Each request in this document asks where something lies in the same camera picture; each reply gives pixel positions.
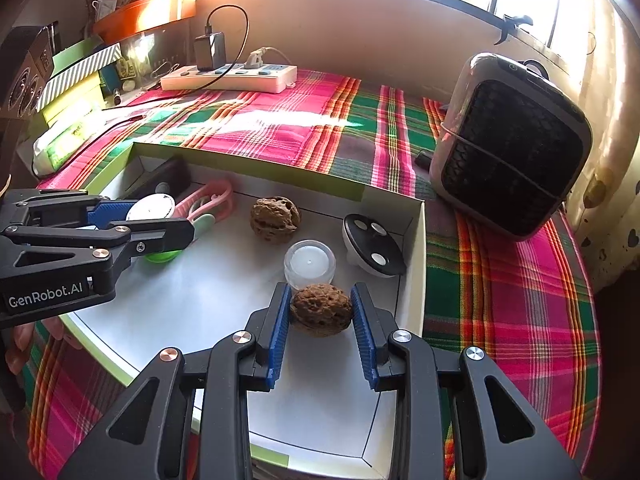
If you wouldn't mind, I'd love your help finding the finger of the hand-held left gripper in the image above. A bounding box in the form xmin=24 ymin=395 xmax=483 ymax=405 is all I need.
xmin=2 ymin=217 xmax=195 ymax=274
xmin=10 ymin=189 xmax=135 ymax=229

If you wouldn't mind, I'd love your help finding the black charger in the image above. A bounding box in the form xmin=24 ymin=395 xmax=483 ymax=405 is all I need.
xmin=194 ymin=32 xmax=227 ymax=72

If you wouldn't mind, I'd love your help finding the small clear plastic cup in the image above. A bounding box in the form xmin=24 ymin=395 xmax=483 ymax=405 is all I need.
xmin=284 ymin=240 xmax=337 ymax=291

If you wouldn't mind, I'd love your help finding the brown walnut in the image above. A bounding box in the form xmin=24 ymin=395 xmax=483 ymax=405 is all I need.
xmin=290 ymin=283 xmax=354 ymax=333
xmin=250 ymin=196 xmax=302 ymax=246

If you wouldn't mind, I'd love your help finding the green tissue pack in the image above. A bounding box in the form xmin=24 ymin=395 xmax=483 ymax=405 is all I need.
xmin=32 ymin=115 xmax=118 ymax=173

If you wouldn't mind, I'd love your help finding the white power strip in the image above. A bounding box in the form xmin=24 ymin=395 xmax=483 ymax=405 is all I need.
xmin=160 ymin=63 xmax=298 ymax=94

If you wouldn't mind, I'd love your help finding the striped box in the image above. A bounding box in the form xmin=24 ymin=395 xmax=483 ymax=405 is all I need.
xmin=37 ymin=42 xmax=122 ymax=111

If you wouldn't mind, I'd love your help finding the heart pattern curtain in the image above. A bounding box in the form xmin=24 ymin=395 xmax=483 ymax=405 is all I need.
xmin=565 ymin=0 xmax=640 ymax=286

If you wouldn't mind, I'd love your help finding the person's left hand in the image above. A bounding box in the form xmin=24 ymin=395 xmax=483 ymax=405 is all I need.
xmin=4 ymin=316 xmax=83 ymax=376

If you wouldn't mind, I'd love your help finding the orange box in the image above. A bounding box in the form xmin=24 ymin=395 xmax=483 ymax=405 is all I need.
xmin=92 ymin=0 xmax=197 ymax=45

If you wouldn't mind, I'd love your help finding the pink plastic clip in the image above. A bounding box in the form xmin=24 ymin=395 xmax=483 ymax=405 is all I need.
xmin=172 ymin=178 xmax=236 ymax=226

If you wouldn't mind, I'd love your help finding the white and green round container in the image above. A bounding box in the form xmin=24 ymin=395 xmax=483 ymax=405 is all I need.
xmin=125 ymin=194 xmax=183 ymax=264

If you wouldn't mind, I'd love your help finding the plaid tablecloth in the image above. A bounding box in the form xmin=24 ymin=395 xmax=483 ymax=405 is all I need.
xmin=22 ymin=67 xmax=601 ymax=480

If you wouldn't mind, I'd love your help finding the black charger cable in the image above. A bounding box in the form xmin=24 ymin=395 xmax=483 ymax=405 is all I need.
xmin=204 ymin=5 xmax=250 ymax=68

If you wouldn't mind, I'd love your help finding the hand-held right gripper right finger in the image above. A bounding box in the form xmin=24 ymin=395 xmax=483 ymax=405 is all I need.
xmin=350 ymin=282 xmax=583 ymax=480

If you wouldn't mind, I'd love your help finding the black and white round gadget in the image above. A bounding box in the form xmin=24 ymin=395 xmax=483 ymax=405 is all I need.
xmin=342 ymin=213 xmax=407 ymax=277

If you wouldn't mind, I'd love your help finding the white cardboard box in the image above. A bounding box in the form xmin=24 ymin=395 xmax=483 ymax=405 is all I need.
xmin=60 ymin=141 xmax=427 ymax=480

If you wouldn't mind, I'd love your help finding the white plug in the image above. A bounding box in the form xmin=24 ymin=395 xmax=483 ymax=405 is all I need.
xmin=242 ymin=46 xmax=291 ymax=70

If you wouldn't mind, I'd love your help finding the clear plastic box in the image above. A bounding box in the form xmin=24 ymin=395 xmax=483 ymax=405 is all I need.
xmin=117 ymin=30 xmax=198 ymax=91

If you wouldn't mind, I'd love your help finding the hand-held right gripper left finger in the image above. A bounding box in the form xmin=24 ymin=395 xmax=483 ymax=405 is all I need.
xmin=57 ymin=282 xmax=293 ymax=480

